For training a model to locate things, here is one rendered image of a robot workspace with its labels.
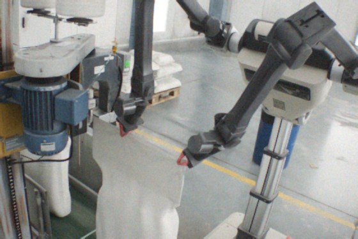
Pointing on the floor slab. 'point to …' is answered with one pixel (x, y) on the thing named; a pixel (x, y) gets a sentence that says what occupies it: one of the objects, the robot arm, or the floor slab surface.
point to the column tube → (6, 220)
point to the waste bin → (263, 140)
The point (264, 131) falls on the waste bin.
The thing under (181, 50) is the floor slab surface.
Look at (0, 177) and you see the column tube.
